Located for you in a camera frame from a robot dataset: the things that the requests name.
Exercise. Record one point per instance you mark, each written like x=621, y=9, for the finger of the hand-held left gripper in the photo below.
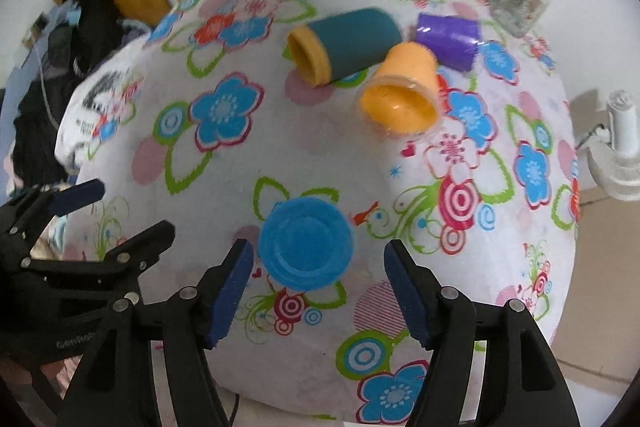
x=80, y=196
x=145, y=242

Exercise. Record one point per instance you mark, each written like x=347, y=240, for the teal cup with orange rim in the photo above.
x=350, y=42

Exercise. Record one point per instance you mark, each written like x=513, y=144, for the purple cup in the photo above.
x=450, y=39

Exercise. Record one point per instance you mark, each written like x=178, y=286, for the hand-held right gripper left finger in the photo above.
x=231, y=292

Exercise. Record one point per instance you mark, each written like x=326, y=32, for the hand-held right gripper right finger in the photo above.
x=409, y=292

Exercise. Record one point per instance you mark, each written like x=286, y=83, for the pile of dark clothes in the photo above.
x=55, y=82

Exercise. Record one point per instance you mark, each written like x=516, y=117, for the floral tablecloth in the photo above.
x=320, y=177

